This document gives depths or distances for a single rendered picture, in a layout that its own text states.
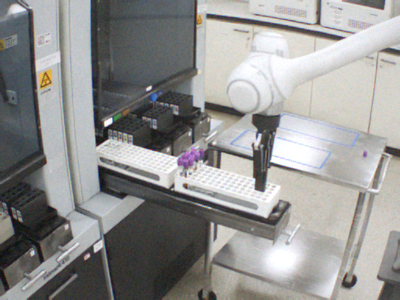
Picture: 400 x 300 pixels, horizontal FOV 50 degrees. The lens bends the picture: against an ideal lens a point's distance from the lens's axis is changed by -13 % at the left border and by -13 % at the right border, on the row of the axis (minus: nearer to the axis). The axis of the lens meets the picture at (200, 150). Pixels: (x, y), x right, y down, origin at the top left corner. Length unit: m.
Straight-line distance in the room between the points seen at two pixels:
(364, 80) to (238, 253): 1.93
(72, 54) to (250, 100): 0.57
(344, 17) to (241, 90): 2.56
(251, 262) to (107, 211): 0.75
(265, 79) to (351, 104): 2.65
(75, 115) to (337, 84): 2.53
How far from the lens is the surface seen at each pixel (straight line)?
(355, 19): 3.47
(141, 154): 1.53
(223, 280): 2.31
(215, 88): 4.00
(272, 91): 1.01
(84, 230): 1.42
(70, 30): 1.31
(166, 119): 1.81
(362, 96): 3.58
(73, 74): 1.35
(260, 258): 2.03
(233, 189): 1.35
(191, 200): 1.41
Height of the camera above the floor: 1.57
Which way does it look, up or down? 27 degrees down
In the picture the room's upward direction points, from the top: 1 degrees clockwise
